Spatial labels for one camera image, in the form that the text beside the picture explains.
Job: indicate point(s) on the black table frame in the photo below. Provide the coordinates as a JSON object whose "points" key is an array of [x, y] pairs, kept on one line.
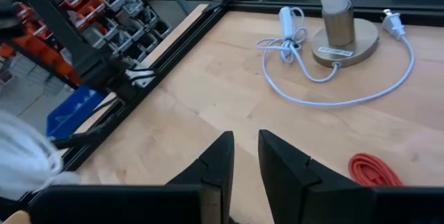
{"points": [[263, 5]]}

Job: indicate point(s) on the blue storage bin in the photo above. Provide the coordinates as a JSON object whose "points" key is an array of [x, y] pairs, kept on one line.
{"points": [[69, 113]]}

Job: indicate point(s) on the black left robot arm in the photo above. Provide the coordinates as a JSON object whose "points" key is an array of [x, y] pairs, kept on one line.
{"points": [[69, 33]]}

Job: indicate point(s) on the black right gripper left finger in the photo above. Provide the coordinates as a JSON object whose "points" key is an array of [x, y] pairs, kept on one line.
{"points": [[218, 168]]}

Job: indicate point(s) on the parts bin storage rack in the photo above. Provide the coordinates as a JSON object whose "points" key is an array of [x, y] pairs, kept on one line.
{"points": [[114, 12]]}

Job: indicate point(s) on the white bulb brass table lamp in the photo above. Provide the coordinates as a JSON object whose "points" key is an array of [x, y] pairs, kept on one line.
{"points": [[341, 26]]}

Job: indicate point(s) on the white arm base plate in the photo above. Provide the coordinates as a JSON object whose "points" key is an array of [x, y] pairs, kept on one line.
{"points": [[142, 80]]}

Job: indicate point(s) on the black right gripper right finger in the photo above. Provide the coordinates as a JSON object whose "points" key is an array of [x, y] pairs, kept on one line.
{"points": [[284, 182]]}

